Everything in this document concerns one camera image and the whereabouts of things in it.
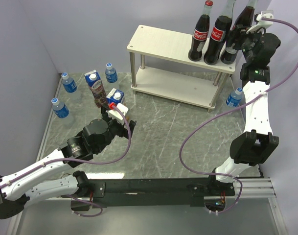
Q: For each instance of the white two-tier wooden shelf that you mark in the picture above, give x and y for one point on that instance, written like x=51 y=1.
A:
x=160 y=66

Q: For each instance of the cola glass bottle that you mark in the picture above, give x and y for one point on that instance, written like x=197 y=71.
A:
x=199 y=36
x=218 y=35
x=245 y=19

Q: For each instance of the pineapple juice carton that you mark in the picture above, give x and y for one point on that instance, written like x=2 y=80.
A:
x=115 y=96

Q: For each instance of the black base crossbar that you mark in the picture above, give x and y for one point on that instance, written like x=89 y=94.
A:
x=157 y=192

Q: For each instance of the water bottle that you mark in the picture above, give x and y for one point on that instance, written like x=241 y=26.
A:
x=111 y=76
x=234 y=99
x=70 y=86
x=62 y=112

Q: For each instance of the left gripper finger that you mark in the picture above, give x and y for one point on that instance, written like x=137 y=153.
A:
x=104 y=109
x=131 y=126

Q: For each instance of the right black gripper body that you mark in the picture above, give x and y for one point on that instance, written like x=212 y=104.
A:
x=250 y=39

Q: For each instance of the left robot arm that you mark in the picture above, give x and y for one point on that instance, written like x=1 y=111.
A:
x=32 y=184

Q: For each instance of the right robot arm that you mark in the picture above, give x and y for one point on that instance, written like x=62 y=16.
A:
x=257 y=142

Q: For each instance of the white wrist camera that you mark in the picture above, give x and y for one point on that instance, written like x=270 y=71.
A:
x=114 y=114
x=260 y=22

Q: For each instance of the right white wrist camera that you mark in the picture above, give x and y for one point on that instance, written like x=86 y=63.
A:
x=260 y=22

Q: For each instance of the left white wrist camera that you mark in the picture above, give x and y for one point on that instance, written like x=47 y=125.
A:
x=114 y=114

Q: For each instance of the grape juice carton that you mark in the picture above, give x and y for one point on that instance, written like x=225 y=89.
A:
x=96 y=87

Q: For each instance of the aluminium frame rail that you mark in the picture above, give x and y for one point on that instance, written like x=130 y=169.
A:
x=257 y=191

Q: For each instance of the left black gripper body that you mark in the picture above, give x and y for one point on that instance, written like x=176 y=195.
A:
x=116 y=128

